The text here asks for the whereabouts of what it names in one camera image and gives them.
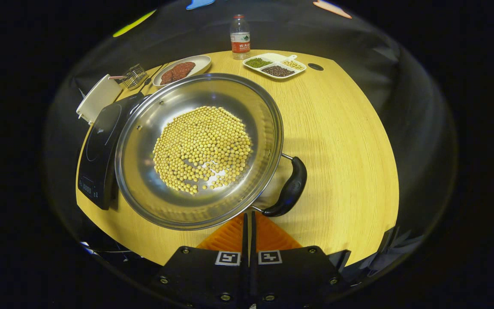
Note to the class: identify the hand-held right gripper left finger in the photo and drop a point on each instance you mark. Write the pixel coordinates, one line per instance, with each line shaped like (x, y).
(204, 274)

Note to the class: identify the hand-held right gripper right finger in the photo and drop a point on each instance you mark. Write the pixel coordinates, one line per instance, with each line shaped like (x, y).
(294, 274)

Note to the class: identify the black induction cooktop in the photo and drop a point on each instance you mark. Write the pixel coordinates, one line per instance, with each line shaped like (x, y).
(101, 146)

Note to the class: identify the pile of soybeans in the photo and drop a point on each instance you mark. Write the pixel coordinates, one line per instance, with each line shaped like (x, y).
(204, 146)

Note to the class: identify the brown meat piece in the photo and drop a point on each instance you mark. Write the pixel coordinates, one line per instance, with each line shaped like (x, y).
(182, 70)
(166, 77)

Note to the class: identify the pile of dark beans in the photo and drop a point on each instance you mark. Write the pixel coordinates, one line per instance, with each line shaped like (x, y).
(278, 71)

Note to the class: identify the white toaster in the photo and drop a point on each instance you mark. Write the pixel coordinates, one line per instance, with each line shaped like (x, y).
(99, 98)

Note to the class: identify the pile of yellow beans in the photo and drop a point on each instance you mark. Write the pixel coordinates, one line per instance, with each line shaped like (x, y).
(293, 65)

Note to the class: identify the round white plate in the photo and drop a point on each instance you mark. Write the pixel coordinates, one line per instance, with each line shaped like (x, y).
(202, 63)

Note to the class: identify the pile of green beans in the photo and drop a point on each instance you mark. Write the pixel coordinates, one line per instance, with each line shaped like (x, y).
(258, 62)

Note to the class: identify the white divided dish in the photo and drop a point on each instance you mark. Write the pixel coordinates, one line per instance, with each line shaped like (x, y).
(278, 58)

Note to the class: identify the clear plastic water bottle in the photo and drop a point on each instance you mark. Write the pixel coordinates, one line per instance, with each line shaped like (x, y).
(240, 43)

